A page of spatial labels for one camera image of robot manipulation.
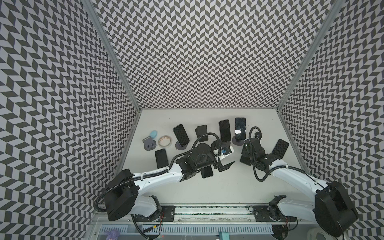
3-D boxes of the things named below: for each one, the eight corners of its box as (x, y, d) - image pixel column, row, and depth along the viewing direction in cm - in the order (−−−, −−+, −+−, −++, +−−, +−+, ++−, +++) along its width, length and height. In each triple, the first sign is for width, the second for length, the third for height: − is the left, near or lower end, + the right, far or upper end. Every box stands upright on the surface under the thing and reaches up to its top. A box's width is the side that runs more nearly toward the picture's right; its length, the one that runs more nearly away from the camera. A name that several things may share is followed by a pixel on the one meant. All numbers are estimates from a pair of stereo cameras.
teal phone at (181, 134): (182, 148, 96) (179, 134, 84) (176, 141, 100) (172, 127, 88) (189, 143, 99) (188, 129, 87) (183, 136, 102) (181, 122, 90)
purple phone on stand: (221, 146, 99) (224, 132, 86) (216, 136, 105) (219, 120, 91) (229, 144, 100) (234, 129, 87) (224, 134, 106) (228, 118, 92)
